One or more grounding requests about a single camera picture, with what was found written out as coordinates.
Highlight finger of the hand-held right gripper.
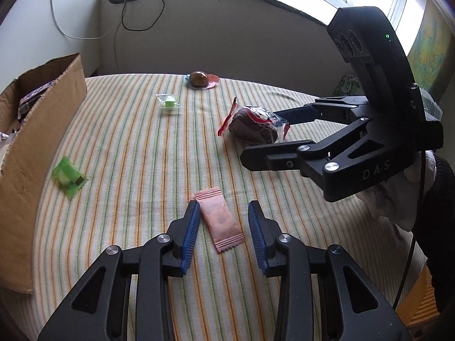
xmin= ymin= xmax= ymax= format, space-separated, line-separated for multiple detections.
xmin=240 ymin=118 xmax=373 ymax=177
xmin=274 ymin=95 xmax=371 ymax=124

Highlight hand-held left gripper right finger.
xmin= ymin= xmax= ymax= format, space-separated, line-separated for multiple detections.
xmin=248 ymin=200 xmax=413 ymax=341

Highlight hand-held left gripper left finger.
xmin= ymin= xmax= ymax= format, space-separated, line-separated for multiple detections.
xmin=37 ymin=200 xmax=202 ymax=341

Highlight pink snack packet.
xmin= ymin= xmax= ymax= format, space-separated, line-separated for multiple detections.
xmin=194 ymin=187 xmax=245 ymax=253

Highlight brown cake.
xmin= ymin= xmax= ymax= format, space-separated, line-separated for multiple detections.
xmin=218 ymin=97 xmax=291 ymax=146

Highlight cardboard box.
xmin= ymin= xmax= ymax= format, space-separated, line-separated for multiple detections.
xmin=0 ymin=53 xmax=88 ymax=295

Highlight black patterned snack packet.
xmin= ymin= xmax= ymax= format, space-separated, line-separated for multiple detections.
xmin=18 ymin=80 xmax=59 ymax=118

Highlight green printed bag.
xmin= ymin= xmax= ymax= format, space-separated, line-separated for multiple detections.
xmin=334 ymin=74 xmax=363 ymax=97

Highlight striped tablecloth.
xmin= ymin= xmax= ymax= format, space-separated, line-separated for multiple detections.
xmin=30 ymin=73 xmax=432 ymax=341

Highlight brown egg in pink wrapper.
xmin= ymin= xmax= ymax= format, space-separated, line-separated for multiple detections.
xmin=185 ymin=71 xmax=220 ymax=90

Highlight clear wrapped green candy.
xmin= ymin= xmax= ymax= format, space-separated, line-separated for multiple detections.
xmin=156 ymin=93 xmax=183 ymax=115

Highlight white lace cloth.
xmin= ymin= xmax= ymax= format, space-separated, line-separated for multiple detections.
xmin=359 ymin=149 xmax=441 ymax=231

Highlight dark cloth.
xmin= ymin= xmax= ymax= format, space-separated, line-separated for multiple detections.
xmin=414 ymin=154 xmax=455 ymax=313

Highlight orange striped cloth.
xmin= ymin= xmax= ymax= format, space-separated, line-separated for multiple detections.
xmin=394 ymin=265 xmax=439 ymax=329

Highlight white cabinet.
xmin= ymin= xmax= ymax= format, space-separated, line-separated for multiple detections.
xmin=0 ymin=0 xmax=105 ymax=89

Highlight wall map poster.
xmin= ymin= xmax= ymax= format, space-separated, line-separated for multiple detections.
xmin=407 ymin=0 xmax=455 ymax=95

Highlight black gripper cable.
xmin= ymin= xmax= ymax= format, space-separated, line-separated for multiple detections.
xmin=391 ymin=147 xmax=427 ymax=309

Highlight white cable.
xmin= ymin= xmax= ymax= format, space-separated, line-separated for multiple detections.
xmin=50 ymin=0 xmax=119 ymax=75

